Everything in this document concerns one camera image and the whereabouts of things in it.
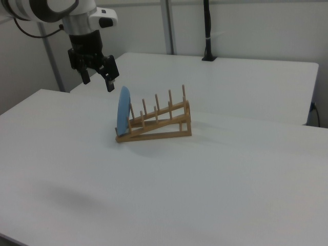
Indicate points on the grey aluminium frame post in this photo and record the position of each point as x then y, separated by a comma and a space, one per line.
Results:
169, 25
52, 59

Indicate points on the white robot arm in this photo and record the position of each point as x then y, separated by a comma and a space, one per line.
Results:
38, 10

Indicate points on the blue plate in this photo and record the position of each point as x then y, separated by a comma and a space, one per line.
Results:
123, 110

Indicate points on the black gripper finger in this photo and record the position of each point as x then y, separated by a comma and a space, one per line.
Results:
110, 69
85, 77

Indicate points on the wooden plate rack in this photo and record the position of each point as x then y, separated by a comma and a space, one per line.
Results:
153, 134

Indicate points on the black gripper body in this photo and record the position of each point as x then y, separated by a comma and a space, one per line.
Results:
85, 43

